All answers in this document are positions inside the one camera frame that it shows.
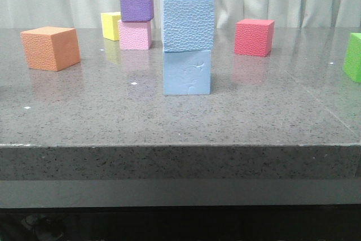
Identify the red textured foam cube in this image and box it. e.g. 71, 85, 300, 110
234, 19, 275, 57

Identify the yellow foam cube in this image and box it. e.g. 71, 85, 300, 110
101, 12, 121, 41

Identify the pink foam cube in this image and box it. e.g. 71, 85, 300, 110
118, 20, 152, 50

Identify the purple foam cube stacked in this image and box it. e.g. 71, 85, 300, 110
120, 0, 154, 22

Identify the green foam cube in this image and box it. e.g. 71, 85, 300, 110
343, 33, 361, 83

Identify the orange textured foam cube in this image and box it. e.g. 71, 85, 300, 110
20, 27, 81, 71

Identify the light blue foam cube base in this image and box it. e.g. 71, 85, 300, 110
163, 50, 211, 95

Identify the light blue foam cube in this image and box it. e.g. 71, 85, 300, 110
160, 0, 215, 52

